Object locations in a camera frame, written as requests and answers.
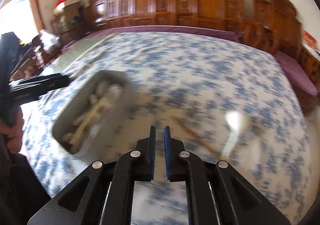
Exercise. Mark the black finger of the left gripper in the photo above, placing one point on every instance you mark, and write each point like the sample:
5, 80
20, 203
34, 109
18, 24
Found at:
34, 87

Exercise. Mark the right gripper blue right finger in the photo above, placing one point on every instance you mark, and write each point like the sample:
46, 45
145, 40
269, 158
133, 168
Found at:
216, 193

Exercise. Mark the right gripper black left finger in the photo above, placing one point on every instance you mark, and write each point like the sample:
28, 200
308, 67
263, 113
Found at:
102, 193

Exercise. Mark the cream plastic ladle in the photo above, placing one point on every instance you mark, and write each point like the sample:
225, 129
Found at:
238, 124

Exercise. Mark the light bamboo chopstick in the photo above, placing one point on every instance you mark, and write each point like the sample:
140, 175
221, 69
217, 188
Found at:
87, 119

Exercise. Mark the person left hand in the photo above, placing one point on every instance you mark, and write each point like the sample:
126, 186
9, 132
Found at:
14, 133

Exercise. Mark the dark wooden dining chair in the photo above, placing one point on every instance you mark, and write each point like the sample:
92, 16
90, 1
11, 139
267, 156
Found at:
31, 62

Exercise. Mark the white plastic bag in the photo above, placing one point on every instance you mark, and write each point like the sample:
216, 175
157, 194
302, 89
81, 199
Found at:
49, 41

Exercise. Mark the grey metal tray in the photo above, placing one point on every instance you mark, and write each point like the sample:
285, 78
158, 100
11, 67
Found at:
119, 89

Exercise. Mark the stacked cardboard boxes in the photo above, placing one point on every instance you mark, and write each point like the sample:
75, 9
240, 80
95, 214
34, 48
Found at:
67, 21

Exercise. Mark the blue floral tablecloth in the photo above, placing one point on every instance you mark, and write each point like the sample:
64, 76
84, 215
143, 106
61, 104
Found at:
197, 79

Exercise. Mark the purple armchair cushion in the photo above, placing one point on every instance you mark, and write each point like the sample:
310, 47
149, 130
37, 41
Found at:
295, 74

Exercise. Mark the purple sofa cushion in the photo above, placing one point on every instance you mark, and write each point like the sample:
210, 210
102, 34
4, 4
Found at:
226, 35

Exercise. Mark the carved wooden armchair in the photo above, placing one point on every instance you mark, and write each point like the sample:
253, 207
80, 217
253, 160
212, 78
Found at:
275, 27

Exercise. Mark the red greeting card box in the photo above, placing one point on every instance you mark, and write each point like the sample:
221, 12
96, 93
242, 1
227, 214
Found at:
309, 40

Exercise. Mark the carved wooden long sofa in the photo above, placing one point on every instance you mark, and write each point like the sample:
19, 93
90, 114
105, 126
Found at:
226, 15

